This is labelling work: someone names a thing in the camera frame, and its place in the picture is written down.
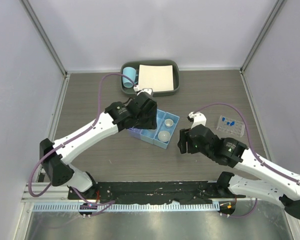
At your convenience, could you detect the light blue mug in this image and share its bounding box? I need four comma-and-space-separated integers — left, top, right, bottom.
122, 66, 137, 89

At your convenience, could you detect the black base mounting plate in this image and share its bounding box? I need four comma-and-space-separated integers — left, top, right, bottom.
67, 179, 247, 206

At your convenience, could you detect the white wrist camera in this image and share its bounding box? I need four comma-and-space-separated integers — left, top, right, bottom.
133, 85, 154, 97
187, 111, 207, 129

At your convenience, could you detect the large white porcelain dish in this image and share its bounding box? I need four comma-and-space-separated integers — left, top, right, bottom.
157, 130, 171, 143

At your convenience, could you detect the dark green plastic tray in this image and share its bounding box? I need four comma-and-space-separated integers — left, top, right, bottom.
120, 59, 180, 97

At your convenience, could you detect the clear acrylic test tube rack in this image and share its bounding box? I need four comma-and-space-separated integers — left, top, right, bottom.
216, 115, 246, 137

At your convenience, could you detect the small white porcelain crucible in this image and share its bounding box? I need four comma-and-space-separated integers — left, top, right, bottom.
164, 118, 174, 128

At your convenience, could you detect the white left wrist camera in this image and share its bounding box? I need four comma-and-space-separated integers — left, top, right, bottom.
133, 85, 154, 97

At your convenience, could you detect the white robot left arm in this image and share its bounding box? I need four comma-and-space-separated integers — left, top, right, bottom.
40, 88, 157, 200

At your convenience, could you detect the white slotted cable duct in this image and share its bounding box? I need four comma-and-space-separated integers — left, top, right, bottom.
32, 201, 220, 213

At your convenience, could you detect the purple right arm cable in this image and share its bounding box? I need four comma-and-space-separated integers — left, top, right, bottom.
189, 103, 300, 218

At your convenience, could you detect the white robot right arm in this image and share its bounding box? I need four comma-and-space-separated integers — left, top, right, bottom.
177, 124, 300, 220

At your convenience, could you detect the blue three-compartment organizer box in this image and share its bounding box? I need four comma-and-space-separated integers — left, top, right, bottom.
128, 109, 180, 149

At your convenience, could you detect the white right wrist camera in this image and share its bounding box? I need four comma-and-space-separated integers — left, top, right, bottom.
187, 111, 207, 129

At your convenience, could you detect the white square plate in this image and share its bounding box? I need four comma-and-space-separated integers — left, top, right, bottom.
138, 64, 174, 93

